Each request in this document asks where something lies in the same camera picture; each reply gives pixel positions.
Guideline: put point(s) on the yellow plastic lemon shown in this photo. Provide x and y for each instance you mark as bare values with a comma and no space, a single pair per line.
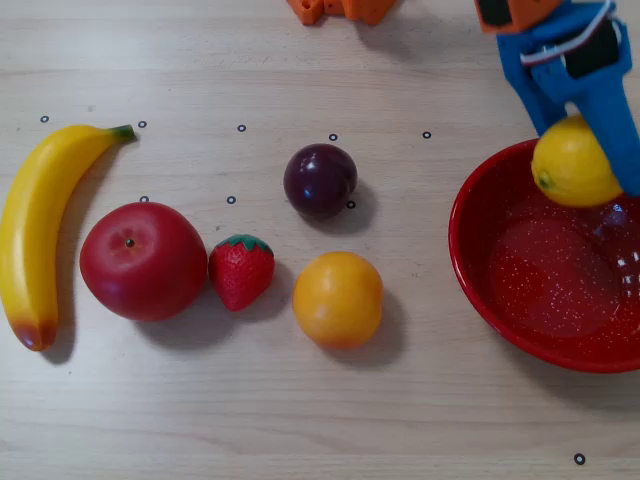
570,165

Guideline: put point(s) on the orange plastic orange fruit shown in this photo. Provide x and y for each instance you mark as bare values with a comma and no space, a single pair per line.
337,300

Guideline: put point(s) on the red plastic apple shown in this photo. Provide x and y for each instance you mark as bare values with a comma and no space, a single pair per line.
145,270

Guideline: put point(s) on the red speckled enamel bowl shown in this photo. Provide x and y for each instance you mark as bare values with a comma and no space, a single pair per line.
550,300

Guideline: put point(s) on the red plastic strawberry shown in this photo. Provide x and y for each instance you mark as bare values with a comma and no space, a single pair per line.
240,275

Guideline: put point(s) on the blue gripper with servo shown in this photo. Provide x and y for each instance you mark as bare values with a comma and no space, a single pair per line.
550,82

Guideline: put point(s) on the yellow plastic banana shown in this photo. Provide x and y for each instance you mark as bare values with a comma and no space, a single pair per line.
30,225

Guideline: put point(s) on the dark purple plastic plum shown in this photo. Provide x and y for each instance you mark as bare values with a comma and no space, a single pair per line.
320,182

